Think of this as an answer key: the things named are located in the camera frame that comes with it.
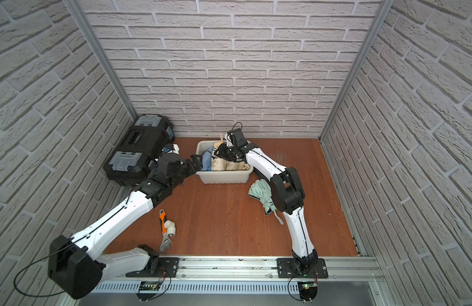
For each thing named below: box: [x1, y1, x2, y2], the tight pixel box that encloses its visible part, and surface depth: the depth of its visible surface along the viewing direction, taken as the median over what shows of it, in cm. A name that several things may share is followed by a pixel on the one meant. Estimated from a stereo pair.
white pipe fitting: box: [164, 219, 177, 237], surface depth 83 cm
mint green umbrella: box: [248, 178, 284, 226], surface depth 91 cm
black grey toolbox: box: [103, 113, 176, 187], surface depth 94 cm
